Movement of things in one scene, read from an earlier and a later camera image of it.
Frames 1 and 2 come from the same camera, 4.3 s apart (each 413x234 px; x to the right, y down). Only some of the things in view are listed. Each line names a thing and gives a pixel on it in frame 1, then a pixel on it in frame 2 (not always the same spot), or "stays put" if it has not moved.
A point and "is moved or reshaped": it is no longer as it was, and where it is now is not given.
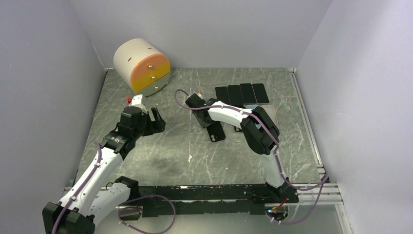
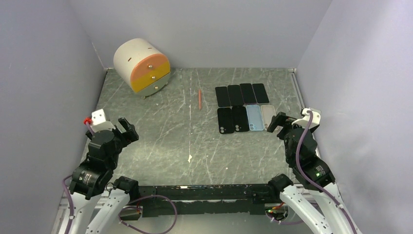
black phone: (235, 95) stays put
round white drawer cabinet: (142, 65) stays put
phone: (260, 93) stays put
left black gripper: (154, 126) -> (129, 136)
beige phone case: (271, 110) stays put
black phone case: (215, 131) is moved or reshaped
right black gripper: (203, 125) -> (282, 120)
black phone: (222, 94) stays put
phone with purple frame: (248, 93) stays put
